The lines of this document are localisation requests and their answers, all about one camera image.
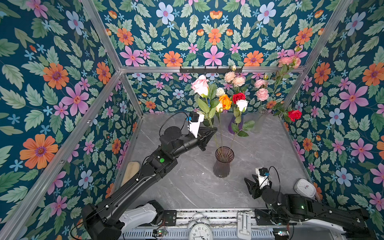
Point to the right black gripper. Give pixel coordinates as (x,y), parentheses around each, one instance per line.
(253,189)

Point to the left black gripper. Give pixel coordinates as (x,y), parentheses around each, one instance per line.
(205,134)

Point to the dark maroon glass vase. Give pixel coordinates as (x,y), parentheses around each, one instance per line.
(224,156)

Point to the cream white rose stem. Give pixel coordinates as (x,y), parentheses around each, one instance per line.
(219,110)

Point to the orange rose flower stem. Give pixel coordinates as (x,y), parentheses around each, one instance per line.
(225,102)

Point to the white rosebud flower stem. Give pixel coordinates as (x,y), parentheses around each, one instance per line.
(220,92)

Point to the large red rose stem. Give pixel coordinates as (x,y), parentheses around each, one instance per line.
(238,97)

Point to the clear ribbed glass vase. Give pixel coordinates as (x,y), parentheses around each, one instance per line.
(260,118)

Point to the cream rose flower bunch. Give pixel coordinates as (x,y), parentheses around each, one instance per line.
(237,80)

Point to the pink carnation flower stem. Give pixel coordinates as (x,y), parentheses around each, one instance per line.
(261,86)

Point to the red rose flower stem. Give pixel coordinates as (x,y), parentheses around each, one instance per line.
(288,114)

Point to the pink bud flower stem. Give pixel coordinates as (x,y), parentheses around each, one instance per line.
(286,65)

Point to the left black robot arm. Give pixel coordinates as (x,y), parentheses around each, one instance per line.
(111,217)

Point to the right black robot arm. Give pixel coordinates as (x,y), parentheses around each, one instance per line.
(285,209)

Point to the white round device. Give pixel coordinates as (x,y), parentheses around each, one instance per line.
(305,188)

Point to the white alarm clock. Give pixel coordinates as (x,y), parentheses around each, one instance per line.
(200,229)

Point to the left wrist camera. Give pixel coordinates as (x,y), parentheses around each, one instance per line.
(195,120)

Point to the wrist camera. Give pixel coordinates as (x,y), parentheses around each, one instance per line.
(263,177)
(195,120)

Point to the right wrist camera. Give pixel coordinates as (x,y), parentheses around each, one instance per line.
(263,177)

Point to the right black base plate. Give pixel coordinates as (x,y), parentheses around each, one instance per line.
(265,218)

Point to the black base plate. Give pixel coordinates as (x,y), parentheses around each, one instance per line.
(166,218)
(265,218)

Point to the white clamp bracket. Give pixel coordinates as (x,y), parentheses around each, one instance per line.
(244,230)

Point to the black hook rail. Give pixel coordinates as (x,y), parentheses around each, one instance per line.
(210,70)

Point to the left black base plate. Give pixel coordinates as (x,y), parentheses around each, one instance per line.
(166,218)

